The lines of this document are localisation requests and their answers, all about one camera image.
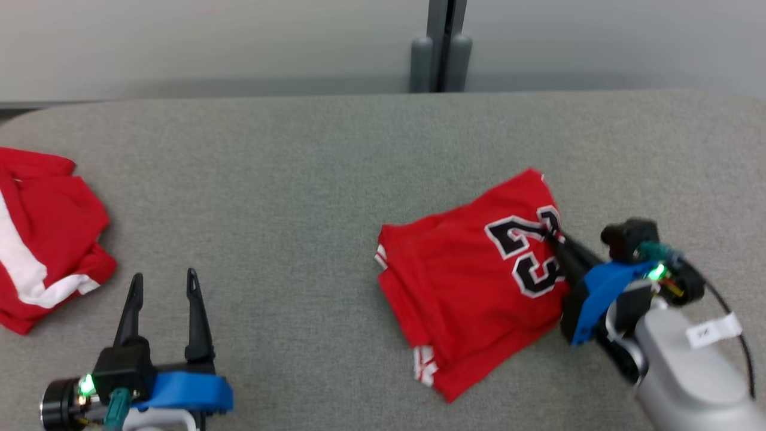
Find teal right camera connector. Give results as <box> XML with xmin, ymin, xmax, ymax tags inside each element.
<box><xmin>636</xmin><ymin>241</ymin><xmax>674</xmax><ymax>264</ymax></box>

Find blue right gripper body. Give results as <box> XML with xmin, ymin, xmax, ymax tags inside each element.
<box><xmin>561</xmin><ymin>257</ymin><xmax>706</xmax><ymax>347</ymax></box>

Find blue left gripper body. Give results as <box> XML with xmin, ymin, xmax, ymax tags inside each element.
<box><xmin>133</xmin><ymin>371</ymin><xmax>234</xmax><ymax>415</ymax></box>

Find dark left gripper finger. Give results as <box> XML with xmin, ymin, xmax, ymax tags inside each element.
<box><xmin>114</xmin><ymin>274</ymin><xmax>144</xmax><ymax>348</ymax></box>
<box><xmin>184</xmin><ymin>268</ymin><xmax>215</xmax><ymax>363</ymax></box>

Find grey cylindrical post bumper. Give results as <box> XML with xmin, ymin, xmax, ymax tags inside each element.
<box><xmin>449</xmin><ymin>35</ymin><xmax>473</xmax><ymax>92</ymax></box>
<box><xmin>410</xmin><ymin>37</ymin><xmax>433</xmax><ymax>93</ymax></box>

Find red shorts white stripe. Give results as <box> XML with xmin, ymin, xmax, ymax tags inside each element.
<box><xmin>0</xmin><ymin>147</ymin><xmax>117</xmax><ymax>335</ymax></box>

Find teal camera connector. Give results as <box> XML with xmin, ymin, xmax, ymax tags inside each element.
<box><xmin>105</xmin><ymin>388</ymin><xmax>131</xmax><ymax>429</ymax></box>
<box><xmin>636</xmin><ymin>241</ymin><xmax>674</xmax><ymax>264</ymax></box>

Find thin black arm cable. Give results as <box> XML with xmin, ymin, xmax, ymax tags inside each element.
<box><xmin>670</xmin><ymin>251</ymin><xmax>756</xmax><ymax>399</ymax></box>

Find teal left camera connector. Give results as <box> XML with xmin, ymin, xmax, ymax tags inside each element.
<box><xmin>105</xmin><ymin>388</ymin><xmax>131</xmax><ymax>429</ymax></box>

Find white cable label tag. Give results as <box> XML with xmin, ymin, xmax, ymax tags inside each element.
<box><xmin>685</xmin><ymin>312</ymin><xmax>743</xmax><ymax>349</ymax></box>

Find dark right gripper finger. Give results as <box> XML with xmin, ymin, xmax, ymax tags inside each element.
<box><xmin>546</xmin><ymin>223</ymin><xmax>604</xmax><ymax>267</ymax></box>
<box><xmin>546</xmin><ymin>230</ymin><xmax>590</xmax><ymax>288</ymax></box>

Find grey fabric covered platform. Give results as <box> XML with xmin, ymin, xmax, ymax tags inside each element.
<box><xmin>0</xmin><ymin>90</ymin><xmax>766</xmax><ymax>431</ymax></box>

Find grey vertical partition post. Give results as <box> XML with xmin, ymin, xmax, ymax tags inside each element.
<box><xmin>426</xmin><ymin>0</ymin><xmax>469</xmax><ymax>93</ymax></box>

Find red jersey shirt white sleeves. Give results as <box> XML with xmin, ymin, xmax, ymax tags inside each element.
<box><xmin>375</xmin><ymin>168</ymin><xmax>569</xmax><ymax>403</ymax></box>

